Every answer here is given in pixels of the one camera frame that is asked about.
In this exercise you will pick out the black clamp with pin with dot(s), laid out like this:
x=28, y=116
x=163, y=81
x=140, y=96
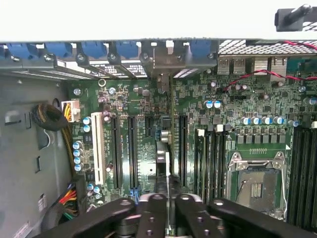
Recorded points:
x=289, y=21

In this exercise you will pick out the open grey PC case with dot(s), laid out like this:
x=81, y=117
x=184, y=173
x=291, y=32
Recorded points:
x=24, y=148

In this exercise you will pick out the black long expansion slot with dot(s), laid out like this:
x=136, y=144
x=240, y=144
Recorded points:
x=116, y=148
x=183, y=148
x=132, y=148

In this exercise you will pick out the black short expansion slot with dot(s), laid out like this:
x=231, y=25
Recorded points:
x=148, y=126

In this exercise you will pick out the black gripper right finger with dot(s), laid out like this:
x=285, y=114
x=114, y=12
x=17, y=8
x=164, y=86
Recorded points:
x=195, y=218

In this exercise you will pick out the white expansion slot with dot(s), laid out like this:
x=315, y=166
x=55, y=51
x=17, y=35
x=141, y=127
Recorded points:
x=98, y=148

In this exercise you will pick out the blue expansion slot clip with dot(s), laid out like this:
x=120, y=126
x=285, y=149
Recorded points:
x=22, y=49
x=126, y=49
x=93, y=49
x=58, y=49
x=200, y=48

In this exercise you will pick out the white power connector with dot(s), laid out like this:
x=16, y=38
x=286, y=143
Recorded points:
x=73, y=110

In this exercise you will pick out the CPU socket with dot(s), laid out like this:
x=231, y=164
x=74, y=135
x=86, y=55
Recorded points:
x=257, y=183

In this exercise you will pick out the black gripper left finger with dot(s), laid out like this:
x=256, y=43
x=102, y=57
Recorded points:
x=151, y=218

